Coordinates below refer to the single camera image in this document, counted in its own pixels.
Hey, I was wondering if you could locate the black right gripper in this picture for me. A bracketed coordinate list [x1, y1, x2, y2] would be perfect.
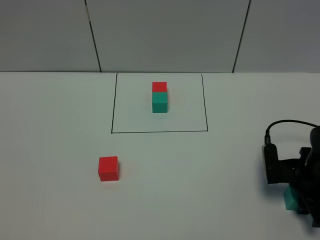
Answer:
[290, 147, 320, 228]

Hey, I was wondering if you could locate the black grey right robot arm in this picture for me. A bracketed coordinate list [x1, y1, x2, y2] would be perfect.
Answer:
[291, 126, 320, 228]

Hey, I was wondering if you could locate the green template block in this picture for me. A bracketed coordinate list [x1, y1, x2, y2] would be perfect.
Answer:
[152, 92, 168, 113]

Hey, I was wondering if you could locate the red template block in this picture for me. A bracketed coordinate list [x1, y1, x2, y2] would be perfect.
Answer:
[152, 81, 168, 93]

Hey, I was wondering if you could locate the black outlined template sheet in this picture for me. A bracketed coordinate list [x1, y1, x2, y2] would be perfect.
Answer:
[111, 73, 208, 133]

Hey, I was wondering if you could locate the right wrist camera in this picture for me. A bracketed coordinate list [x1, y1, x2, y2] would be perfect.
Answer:
[262, 143, 300, 185]

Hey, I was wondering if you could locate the black right camera cable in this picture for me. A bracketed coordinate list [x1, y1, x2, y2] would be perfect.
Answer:
[264, 119, 320, 145]

